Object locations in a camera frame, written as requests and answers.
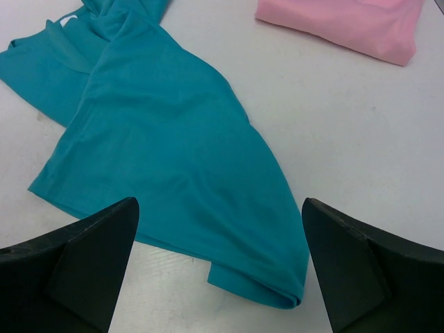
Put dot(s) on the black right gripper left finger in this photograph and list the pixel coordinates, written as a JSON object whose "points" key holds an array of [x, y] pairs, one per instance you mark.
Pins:
{"points": [[69, 280]]}

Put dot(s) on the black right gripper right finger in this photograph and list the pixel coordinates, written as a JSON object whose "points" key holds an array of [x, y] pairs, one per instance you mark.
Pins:
{"points": [[372, 280]]}

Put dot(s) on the teal t-shirt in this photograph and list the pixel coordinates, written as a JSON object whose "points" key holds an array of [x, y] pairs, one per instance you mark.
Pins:
{"points": [[145, 118]]}

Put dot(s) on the pink folded t-shirt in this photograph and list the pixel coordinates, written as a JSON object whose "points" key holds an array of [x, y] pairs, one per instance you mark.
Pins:
{"points": [[380, 29]]}

